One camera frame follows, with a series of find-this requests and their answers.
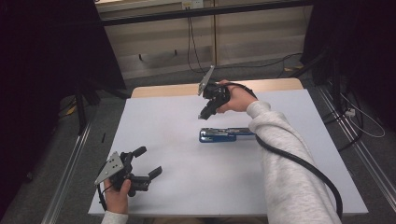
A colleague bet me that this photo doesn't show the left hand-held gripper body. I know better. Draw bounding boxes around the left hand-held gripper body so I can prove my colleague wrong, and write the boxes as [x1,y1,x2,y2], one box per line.
[93,150,151,198]

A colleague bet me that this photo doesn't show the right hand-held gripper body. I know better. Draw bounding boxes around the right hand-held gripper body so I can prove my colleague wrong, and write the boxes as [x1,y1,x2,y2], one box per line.
[197,64,232,110]

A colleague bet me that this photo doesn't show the blue stapler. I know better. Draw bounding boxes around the blue stapler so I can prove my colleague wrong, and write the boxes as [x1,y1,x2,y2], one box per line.
[198,126,257,144]

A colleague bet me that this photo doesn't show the person's right hand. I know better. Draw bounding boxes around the person's right hand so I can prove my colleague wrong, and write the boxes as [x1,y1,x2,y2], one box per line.
[216,78,259,114]

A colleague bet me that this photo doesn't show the person's left hand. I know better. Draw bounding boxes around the person's left hand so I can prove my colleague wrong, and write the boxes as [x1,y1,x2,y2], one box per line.
[103,178,132,216]

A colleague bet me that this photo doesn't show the white table mat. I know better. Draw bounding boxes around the white table mat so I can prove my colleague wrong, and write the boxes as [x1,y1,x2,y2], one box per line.
[88,89,370,217]

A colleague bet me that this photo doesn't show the wooden table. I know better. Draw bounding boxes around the wooden table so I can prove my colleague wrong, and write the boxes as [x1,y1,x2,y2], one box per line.
[130,77,304,99]

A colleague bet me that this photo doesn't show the light wooden cabinet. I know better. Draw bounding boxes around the light wooden cabinet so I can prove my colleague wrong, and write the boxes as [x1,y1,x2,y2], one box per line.
[94,0,314,80]

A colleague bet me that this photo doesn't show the black stand legs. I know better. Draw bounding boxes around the black stand legs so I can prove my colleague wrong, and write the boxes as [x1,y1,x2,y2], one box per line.
[291,46,347,113]
[73,77,132,136]

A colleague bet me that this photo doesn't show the large black curtain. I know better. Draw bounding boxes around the large black curtain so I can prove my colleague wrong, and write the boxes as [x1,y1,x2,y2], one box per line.
[0,0,127,216]

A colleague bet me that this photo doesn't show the narrow black curtain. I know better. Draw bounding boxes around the narrow black curtain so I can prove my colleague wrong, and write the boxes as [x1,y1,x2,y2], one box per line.
[301,0,396,133]

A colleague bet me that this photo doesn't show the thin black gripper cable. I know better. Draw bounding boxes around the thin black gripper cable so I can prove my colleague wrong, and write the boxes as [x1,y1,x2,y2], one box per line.
[96,182,108,213]

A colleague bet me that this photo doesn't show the aluminium floor rail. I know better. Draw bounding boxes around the aluminium floor rail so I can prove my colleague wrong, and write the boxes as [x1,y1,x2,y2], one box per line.
[317,86,396,213]
[39,120,94,224]

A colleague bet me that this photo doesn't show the hanging black cables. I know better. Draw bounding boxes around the hanging black cables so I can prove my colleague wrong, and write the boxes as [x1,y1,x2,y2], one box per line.
[186,7,207,76]

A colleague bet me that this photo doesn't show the black floor cable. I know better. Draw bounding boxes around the black floor cable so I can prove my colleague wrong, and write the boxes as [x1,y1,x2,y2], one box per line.
[214,51,304,79]

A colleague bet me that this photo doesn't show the white wall socket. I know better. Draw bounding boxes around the white wall socket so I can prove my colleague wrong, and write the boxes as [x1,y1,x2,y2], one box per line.
[181,0,205,10]

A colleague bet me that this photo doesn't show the thick black gripper cable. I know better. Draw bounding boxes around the thick black gripper cable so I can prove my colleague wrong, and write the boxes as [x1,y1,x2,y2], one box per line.
[224,81,344,220]

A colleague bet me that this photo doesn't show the white cable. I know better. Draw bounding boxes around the white cable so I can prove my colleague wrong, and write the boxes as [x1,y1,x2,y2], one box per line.
[339,92,387,139]

